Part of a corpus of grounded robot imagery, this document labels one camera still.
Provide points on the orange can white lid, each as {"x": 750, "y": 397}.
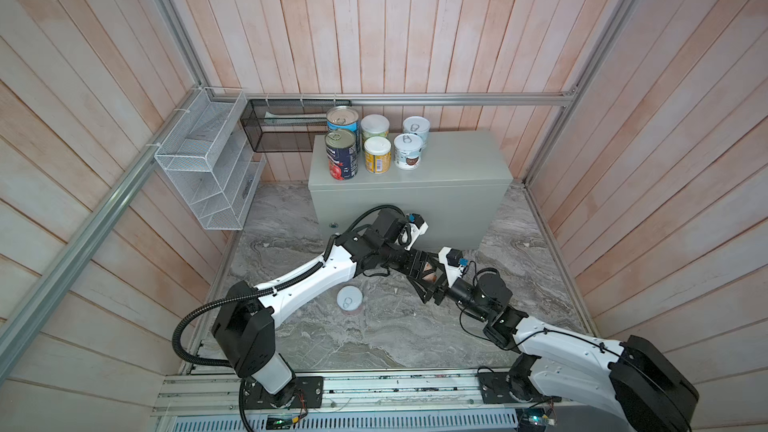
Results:
{"x": 374, "y": 125}
{"x": 377, "y": 152}

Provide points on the grey metal cabinet box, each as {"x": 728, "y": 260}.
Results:
{"x": 457, "y": 188}

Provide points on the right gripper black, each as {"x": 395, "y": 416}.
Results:
{"x": 442, "y": 289}

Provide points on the pull-tab can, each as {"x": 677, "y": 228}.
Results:
{"x": 431, "y": 270}
{"x": 407, "y": 151}
{"x": 417, "y": 125}
{"x": 350, "y": 300}

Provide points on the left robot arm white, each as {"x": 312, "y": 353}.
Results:
{"x": 245, "y": 326}

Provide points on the aluminium frame rail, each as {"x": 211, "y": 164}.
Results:
{"x": 88, "y": 85}

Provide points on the blue soup can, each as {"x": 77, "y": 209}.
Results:
{"x": 347, "y": 118}

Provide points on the orange can white lid front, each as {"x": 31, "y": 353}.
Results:
{"x": 377, "y": 152}

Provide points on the black mesh basket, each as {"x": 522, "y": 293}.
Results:
{"x": 286, "y": 125}

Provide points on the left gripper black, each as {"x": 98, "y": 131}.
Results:
{"x": 417, "y": 258}

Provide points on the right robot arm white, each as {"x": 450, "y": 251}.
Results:
{"x": 631, "y": 379}

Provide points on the white wire mesh shelf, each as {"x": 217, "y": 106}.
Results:
{"x": 208, "y": 158}

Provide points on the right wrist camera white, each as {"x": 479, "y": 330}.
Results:
{"x": 454, "y": 263}

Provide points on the dark tomato can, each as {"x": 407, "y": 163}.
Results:
{"x": 341, "y": 151}

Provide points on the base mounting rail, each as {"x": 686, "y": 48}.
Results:
{"x": 399, "y": 400}

